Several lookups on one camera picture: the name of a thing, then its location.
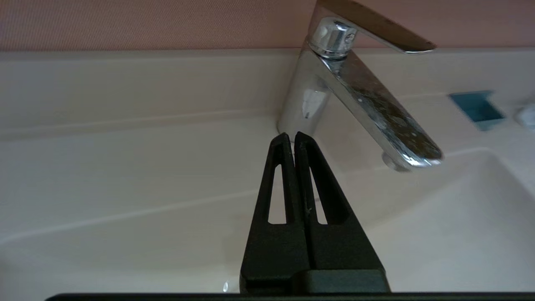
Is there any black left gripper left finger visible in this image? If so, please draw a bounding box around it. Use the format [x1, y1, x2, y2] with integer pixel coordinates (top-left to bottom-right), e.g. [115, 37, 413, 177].
[240, 133, 311, 293]

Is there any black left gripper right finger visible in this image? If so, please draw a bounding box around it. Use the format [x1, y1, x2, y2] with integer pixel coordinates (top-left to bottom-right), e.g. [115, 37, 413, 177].
[294, 131, 386, 276]

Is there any chrome lever faucet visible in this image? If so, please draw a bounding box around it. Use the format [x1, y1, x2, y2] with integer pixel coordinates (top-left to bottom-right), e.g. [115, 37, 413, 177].
[277, 0, 444, 172]

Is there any beige ceramic sink basin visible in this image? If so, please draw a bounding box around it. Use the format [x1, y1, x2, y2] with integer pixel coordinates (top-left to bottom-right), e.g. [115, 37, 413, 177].
[0, 48, 535, 294]

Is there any blue plastic soap dish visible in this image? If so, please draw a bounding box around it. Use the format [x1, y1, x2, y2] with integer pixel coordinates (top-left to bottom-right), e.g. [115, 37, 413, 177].
[449, 90, 507, 132]

